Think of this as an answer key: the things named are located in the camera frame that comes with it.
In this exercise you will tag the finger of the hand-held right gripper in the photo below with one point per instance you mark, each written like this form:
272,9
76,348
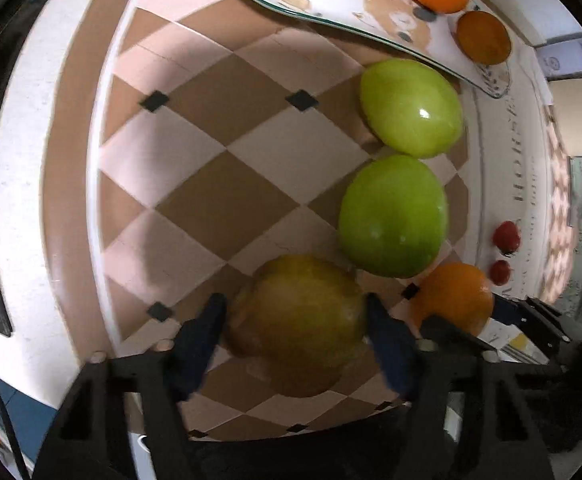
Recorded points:
508,311

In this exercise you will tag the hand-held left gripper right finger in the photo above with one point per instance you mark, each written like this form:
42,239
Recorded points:
391,345

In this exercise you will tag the brown checkered mat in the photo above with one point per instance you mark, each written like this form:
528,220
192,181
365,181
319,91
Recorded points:
221,185

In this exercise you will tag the red cherry tomato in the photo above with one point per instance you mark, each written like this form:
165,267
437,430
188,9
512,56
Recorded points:
507,236
500,271

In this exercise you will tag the brownish green pear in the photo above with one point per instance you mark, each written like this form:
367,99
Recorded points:
298,322

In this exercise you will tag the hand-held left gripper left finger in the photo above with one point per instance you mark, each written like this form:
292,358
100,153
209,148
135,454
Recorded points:
198,340

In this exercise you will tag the blue cabinet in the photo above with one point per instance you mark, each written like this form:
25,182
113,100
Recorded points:
26,420

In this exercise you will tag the dark brown-orange round fruit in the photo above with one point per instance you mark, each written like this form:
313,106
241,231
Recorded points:
484,37

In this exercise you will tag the green apple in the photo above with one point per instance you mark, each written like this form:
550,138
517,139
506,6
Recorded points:
411,107
393,215

